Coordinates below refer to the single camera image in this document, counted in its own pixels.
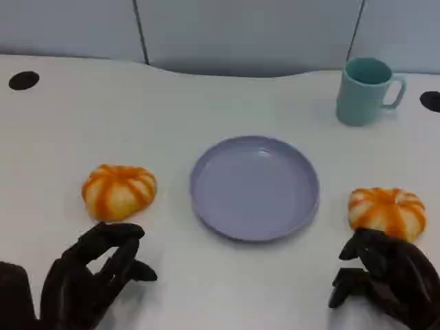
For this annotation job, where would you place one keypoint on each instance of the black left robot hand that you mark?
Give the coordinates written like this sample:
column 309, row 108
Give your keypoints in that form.
column 75, row 275

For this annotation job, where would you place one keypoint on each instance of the orange white toy bread roll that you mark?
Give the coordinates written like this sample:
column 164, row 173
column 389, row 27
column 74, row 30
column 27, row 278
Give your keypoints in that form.
column 386, row 209
column 118, row 192

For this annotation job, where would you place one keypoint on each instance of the pale green mug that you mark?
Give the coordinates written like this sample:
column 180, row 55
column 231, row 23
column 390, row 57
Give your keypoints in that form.
column 361, row 99

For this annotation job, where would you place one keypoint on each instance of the lilac plate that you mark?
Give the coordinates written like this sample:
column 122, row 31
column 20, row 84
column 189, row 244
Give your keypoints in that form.
column 254, row 189

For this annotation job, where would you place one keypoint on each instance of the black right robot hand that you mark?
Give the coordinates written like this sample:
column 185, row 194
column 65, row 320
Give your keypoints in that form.
column 402, row 275

